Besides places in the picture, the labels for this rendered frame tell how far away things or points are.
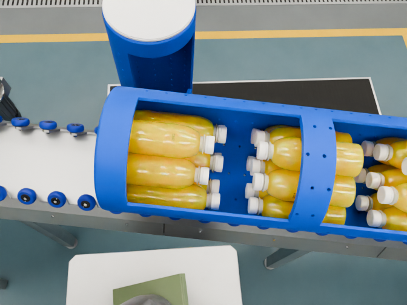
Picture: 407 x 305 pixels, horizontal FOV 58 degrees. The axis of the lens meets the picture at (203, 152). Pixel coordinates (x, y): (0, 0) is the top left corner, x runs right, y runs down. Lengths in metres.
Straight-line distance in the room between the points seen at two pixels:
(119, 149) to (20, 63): 1.85
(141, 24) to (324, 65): 1.59
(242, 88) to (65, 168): 1.27
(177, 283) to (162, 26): 0.77
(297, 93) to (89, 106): 1.18
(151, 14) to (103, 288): 0.78
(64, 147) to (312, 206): 0.68
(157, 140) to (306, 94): 1.51
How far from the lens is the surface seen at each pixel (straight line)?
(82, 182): 1.04
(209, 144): 0.77
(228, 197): 0.96
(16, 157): 1.13
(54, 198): 1.00
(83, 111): 2.23
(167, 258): 0.74
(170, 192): 0.83
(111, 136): 0.74
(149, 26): 1.14
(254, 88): 2.11
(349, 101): 2.23
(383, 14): 2.97
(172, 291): 0.60
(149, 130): 0.76
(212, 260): 0.74
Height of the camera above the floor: 1.88
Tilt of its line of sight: 66 degrees down
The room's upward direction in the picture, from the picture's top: 8 degrees clockwise
